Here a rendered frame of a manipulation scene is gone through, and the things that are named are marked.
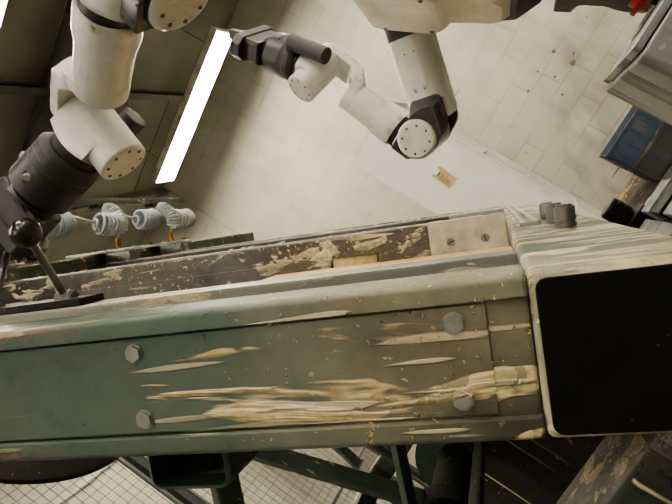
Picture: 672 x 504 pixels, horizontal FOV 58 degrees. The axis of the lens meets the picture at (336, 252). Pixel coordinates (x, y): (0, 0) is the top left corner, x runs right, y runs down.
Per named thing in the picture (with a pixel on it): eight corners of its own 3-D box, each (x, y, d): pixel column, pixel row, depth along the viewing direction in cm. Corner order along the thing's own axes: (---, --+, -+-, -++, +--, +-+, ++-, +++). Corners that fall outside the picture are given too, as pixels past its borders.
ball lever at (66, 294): (75, 312, 79) (21, 225, 72) (51, 315, 80) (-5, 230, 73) (89, 294, 82) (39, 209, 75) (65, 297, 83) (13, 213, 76)
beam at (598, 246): (763, 433, 36) (743, 248, 35) (548, 442, 39) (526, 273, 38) (536, 230, 248) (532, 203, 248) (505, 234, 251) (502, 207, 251)
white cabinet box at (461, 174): (631, 236, 437) (387, 99, 473) (584, 301, 457) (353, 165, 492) (621, 223, 494) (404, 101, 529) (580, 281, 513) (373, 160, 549)
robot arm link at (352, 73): (322, 54, 132) (371, 91, 130) (295, 80, 129) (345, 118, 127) (325, 35, 126) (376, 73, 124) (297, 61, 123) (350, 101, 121)
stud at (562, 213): (578, 227, 71) (575, 202, 71) (556, 230, 72) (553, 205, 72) (576, 226, 74) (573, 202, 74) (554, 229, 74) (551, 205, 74)
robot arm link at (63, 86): (86, 170, 79) (93, 103, 69) (47, 119, 81) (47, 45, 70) (130, 152, 83) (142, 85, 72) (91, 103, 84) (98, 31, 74)
